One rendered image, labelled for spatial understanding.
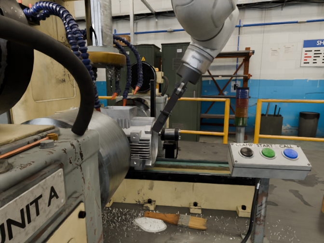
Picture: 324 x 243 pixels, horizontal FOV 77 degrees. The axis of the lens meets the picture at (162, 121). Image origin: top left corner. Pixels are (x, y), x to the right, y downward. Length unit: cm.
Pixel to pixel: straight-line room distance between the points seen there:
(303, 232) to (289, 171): 28
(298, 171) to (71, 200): 48
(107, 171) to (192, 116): 341
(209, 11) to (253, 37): 529
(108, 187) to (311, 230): 62
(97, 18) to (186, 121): 319
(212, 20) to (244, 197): 57
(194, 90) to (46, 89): 309
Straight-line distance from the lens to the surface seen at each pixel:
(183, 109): 378
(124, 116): 73
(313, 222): 86
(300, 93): 594
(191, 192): 76
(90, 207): 35
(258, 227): 65
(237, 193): 78
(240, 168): 53
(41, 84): 83
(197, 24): 52
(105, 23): 79
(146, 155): 70
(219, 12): 53
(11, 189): 20
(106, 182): 43
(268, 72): 575
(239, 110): 105
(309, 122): 564
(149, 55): 395
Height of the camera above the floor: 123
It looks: 10 degrees down
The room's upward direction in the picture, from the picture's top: straight up
